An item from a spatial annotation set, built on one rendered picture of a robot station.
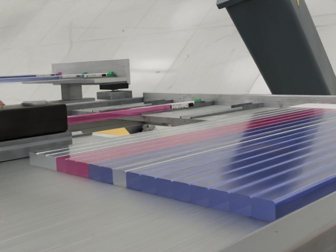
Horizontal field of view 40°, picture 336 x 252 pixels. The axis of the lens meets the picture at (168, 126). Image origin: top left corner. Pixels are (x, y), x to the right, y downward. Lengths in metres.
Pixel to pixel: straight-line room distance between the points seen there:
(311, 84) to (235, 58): 0.95
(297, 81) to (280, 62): 0.09
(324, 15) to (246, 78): 0.46
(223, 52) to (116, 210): 2.16
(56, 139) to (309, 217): 0.30
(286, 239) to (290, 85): 1.25
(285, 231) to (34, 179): 0.21
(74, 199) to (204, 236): 0.10
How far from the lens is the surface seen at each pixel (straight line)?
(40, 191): 0.32
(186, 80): 2.38
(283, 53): 1.34
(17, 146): 0.44
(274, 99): 0.82
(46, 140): 0.45
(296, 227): 0.20
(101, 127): 0.97
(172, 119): 0.71
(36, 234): 0.24
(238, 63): 2.28
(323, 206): 0.23
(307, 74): 1.39
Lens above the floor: 1.25
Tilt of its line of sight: 35 degrees down
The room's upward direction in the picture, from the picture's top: 38 degrees counter-clockwise
